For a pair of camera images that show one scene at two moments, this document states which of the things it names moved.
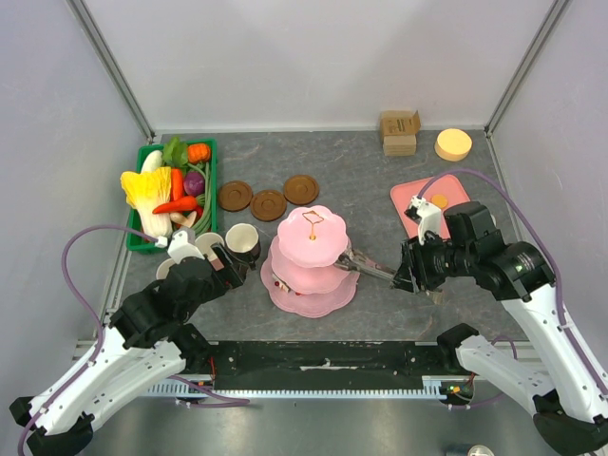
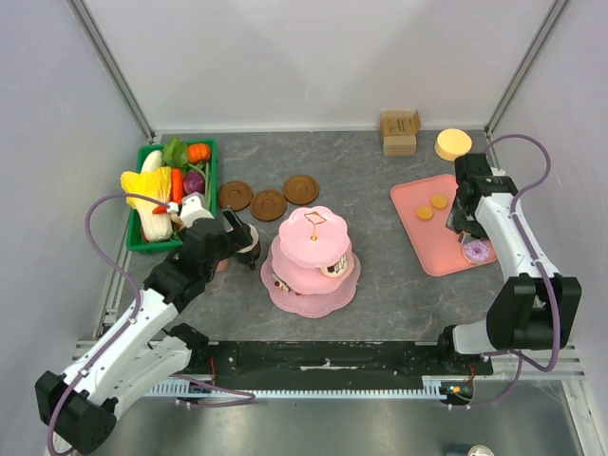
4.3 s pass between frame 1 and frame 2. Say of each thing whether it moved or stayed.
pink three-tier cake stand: stayed
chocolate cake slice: stayed
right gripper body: moved
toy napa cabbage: stayed
